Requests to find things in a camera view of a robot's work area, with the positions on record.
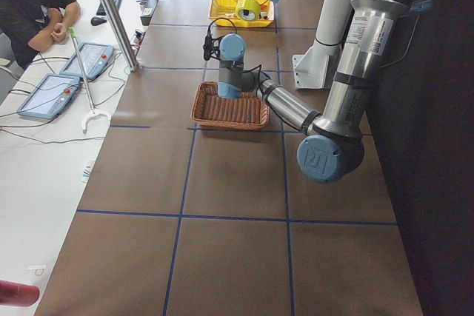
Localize seated person black shirt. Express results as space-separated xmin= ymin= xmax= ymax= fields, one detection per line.
xmin=1 ymin=0 xmax=81 ymax=69

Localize black computer mouse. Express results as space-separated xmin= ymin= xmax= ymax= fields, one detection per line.
xmin=90 ymin=16 xmax=107 ymax=26

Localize red cylinder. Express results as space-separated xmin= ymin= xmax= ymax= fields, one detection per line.
xmin=0 ymin=280 xmax=40 ymax=307

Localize teach pendant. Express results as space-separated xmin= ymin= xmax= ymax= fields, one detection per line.
xmin=16 ymin=74 xmax=81 ymax=120
xmin=59 ymin=42 xmax=114 ymax=81

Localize yellow tape roll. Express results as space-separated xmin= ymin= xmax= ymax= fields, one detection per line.
xmin=235 ymin=0 xmax=261 ymax=21

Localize near teach pendant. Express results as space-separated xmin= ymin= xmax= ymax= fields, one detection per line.
xmin=16 ymin=74 xmax=81 ymax=120

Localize far teach pendant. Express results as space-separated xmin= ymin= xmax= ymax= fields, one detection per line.
xmin=59 ymin=42 xmax=114 ymax=81

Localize white reacher grabber stick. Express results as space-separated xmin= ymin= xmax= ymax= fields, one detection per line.
xmin=68 ymin=27 xmax=112 ymax=134

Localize yellow plastic basket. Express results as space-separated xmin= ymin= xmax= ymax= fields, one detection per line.
xmin=209 ymin=0 xmax=274 ymax=27

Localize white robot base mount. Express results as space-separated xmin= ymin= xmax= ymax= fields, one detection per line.
xmin=293 ymin=0 xmax=352 ymax=89

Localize brown wicker basket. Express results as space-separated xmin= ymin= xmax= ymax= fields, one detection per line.
xmin=191 ymin=81 xmax=270 ymax=130

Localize aluminium frame post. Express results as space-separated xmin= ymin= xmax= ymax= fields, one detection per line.
xmin=99 ymin=0 xmax=139 ymax=72

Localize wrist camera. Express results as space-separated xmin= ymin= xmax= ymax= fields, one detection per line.
xmin=203 ymin=31 xmax=222 ymax=61

